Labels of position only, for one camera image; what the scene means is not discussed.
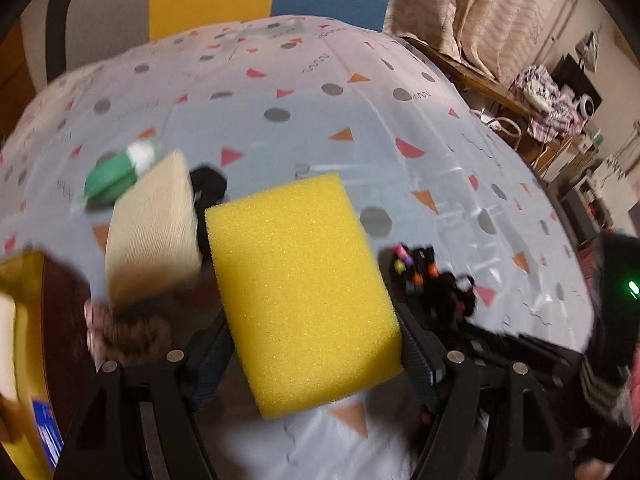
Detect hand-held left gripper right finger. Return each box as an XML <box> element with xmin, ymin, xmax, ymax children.
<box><xmin>396</xmin><ymin>304</ymin><xmax>576</xmax><ymax>480</ymax></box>

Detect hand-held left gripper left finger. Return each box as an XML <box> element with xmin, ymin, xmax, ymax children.
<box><xmin>52</xmin><ymin>312</ymin><xmax>236</xmax><ymax>480</ymax></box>

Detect black beaded hair ties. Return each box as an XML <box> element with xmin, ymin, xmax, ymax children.
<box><xmin>392</xmin><ymin>242</ymin><xmax>481</xmax><ymax>331</ymax></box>

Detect yellow sponge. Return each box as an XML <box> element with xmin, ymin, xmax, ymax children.
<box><xmin>205</xmin><ymin>172</ymin><xmax>405</xmax><ymax>420</ymax></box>

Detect beige cloth pad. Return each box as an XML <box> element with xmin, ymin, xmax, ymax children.
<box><xmin>105</xmin><ymin>149</ymin><xmax>203</xmax><ymax>306</ymax></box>

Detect gold tin box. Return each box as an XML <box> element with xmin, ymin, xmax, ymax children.
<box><xmin>0</xmin><ymin>252</ymin><xmax>98</xmax><ymax>471</ymax></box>

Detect blue cardboard box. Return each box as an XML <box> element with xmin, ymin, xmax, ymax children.
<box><xmin>31</xmin><ymin>399</ymin><xmax>63</xmax><ymax>463</ymax></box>

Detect black fluffy hair tie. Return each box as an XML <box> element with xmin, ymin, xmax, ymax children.
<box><xmin>189</xmin><ymin>166</ymin><xmax>228</xmax><ymax>261</ymax></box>

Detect green squeeze bottle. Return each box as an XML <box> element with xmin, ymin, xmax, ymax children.
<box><xmin>82</xmin><ymin>140</ymin><xmax>161</xmax><ymax>211</ymax></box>

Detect person's right forearm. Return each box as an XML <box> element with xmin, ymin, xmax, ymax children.
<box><xmin>580</xmin><ymin>355</ymin><xmax>640</xmax><ymax>461</ymax></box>

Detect pile of patterned clothes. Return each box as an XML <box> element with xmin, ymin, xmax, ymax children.
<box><xmin>515</xmin><ymin>65</ymin><xmax>588</xmax><ymax>138</ymax></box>

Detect patterned white tablecloth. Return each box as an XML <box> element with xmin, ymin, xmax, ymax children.
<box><xmin>0</xmin><ymin>15</ymin><xmax>601</xmax><ymax>480</ymax></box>

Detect wooden bench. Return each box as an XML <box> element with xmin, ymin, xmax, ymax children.
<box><xmin>400</xmin><ymin>35</ymin><xmax>586</xmax><ymax>171</ymax></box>

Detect pink patterned curtain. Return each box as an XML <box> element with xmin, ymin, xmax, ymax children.
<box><xmin>387</xmin><ymin>0</ymin><xmax>581</xmax><ymax>76</ymax></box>

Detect wooden cabinet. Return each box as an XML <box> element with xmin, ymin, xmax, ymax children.
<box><xmin>0</xmin><ymin>20</ymin><xmax>41</xmax><ymax>136</ymax></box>

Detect white cable loop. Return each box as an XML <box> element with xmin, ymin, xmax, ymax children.
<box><xmin>480</xmin><ymin>115</ymin><xmax>523</xmax><ymax>139</ymax></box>

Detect black padded post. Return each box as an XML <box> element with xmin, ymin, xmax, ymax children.
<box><xmin>45</xmin><ymin>0</ymin><xmax>83</xmax><ymax>83</ymax></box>

